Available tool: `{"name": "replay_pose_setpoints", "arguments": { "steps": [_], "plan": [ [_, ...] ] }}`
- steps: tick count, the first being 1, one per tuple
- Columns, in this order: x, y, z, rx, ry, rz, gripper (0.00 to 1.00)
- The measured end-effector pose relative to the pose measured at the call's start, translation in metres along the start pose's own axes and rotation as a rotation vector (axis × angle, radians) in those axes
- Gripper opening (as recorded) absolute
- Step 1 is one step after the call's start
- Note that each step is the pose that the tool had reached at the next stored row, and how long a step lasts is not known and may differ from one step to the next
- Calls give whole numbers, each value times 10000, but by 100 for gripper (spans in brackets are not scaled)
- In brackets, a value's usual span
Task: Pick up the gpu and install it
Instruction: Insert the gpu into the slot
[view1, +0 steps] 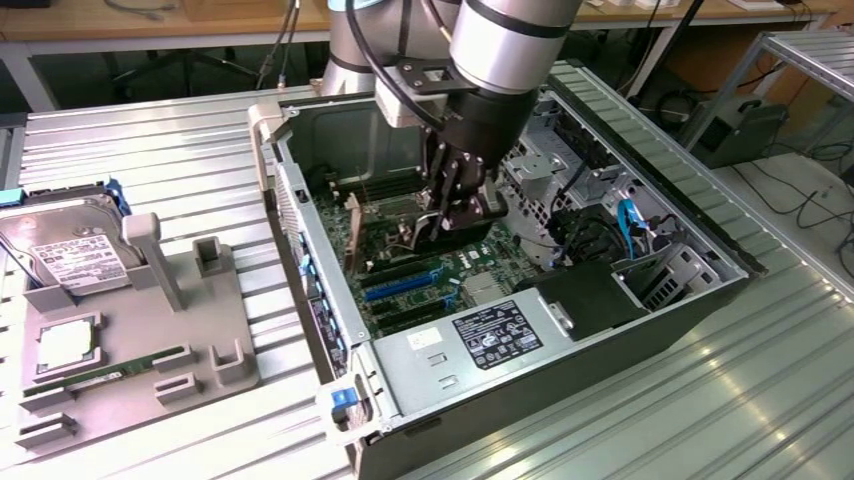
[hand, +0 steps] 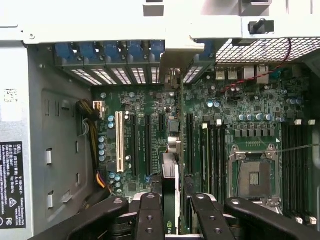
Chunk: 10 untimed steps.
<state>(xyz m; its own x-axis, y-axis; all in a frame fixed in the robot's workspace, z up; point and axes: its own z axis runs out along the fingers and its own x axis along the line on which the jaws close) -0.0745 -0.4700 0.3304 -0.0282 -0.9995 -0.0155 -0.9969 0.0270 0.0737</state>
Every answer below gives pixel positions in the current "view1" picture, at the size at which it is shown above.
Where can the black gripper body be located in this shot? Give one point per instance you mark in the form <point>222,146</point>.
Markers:
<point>488,125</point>

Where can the graphics card with metal bracket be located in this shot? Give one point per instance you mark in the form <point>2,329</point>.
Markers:
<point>357,230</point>

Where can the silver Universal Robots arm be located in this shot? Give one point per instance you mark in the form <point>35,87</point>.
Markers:
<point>508,45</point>

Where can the CPU socket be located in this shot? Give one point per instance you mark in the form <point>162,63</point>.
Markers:
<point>396,206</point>

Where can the metal disk bay cage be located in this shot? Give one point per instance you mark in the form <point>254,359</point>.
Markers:
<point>541,175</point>

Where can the green motherboard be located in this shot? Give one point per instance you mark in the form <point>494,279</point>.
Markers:
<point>481,270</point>

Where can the black RAM stick with label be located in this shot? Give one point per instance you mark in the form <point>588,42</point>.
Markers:
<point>394,264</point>

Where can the silver chipset heatsink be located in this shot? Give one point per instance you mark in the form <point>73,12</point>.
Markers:
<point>485,290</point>

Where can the blue expansion slot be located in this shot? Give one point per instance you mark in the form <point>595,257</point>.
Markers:
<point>397,287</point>

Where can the black fan shroud box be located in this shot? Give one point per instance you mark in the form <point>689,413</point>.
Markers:
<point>588,300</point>

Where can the black expansion slot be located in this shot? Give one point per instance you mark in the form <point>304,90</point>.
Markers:
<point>404,315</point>

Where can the grey power supply unit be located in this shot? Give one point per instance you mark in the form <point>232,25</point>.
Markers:
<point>428,370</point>

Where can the open black PC case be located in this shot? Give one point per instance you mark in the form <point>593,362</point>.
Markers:
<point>534,400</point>

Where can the blue case latch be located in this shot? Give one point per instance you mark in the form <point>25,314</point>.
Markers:
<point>342,401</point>

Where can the grey parts rack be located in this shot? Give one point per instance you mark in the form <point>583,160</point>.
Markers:
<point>134,325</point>

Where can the silver hard disk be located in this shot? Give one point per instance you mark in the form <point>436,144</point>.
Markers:
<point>67,250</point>

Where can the green RAM stick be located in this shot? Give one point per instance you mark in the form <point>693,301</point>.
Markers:
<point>101,375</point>

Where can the silver CPU chip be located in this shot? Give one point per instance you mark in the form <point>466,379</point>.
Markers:
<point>66,346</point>

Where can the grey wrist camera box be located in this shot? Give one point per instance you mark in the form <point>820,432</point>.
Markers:
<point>408,107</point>

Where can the wooden desk with metal frame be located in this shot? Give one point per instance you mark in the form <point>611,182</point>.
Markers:
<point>201,15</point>

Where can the blue disk bracket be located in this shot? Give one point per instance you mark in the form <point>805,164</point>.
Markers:
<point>115,195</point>

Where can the aluminium profile frame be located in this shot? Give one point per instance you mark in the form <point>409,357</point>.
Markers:
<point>808,55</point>

